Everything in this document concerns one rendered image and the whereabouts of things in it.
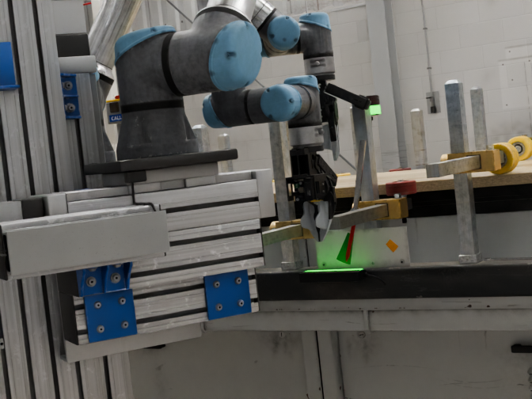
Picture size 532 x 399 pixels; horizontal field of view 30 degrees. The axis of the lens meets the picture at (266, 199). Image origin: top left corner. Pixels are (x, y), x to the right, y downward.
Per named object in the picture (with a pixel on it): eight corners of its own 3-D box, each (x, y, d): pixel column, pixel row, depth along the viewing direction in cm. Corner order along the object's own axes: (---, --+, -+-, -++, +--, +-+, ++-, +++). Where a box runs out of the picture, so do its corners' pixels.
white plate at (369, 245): (409, 266, 248) (405, 226, 247) (317, 269, 261) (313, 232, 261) (410, 266, 248) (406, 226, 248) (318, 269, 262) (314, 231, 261)
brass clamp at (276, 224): (313, 238, 260) (311, 219, 260) (269, 241, 267) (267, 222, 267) (324, 235, 266) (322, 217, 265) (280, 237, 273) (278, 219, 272)
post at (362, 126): (382, 283, 253) (362, 95, 251) (370, 283, 255) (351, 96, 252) (388, 281, 256) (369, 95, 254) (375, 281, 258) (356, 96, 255)
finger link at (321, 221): (310, 244, 216) (305, 202, 216) (322, 241, 222) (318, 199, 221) (323, 244, 215) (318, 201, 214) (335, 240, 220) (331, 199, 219)
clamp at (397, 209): (401, 218, 248) (399, 199, 248) (352, 222, 255) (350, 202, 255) (409, 216, 253) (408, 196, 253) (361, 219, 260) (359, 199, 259)
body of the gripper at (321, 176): (286, 204, 216) (281, 149, 216) (305, 200, 224) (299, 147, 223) (317, 202, 213) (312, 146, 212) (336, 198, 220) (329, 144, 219)
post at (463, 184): (476, 277, 240) (457, 78, 238) (463, 277, 242) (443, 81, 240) (481, 275, 243) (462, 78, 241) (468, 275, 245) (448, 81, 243)
